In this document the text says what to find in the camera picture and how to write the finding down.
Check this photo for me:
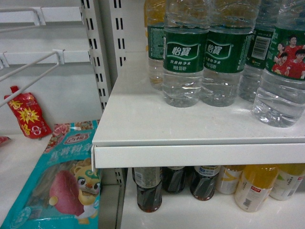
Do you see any white metal lower shelf board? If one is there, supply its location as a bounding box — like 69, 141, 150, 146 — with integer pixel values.
93, 52, 305, 168

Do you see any teal sweet potato noodle bag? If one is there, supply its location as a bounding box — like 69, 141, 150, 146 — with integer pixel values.
2, 120, 102, 229

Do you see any yellow juice bottle white label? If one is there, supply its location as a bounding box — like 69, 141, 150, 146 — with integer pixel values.
216, 165, 245, 195
269, 163, 305, 201
234, 164, 278, 212

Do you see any red sauce pouch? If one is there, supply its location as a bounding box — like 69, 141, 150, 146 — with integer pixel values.
7, 93, 52, 139

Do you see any dark tea bottle blue label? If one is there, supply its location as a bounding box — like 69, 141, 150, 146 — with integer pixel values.
190, 165, 221, 201

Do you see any white slotted shelf upright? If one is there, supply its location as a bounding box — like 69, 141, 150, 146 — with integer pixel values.
81, 0, 112, 110

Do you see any white wire display hook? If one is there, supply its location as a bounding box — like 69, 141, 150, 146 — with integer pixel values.
0, 49, 65, 108

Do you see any clear water bottle green label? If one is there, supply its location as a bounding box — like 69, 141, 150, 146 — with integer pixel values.
253, 0, 305, 128
163, 0, 211, 107

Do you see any clear water bottle barcode label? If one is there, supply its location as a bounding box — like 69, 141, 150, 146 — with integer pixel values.
238, 0, 282, 103

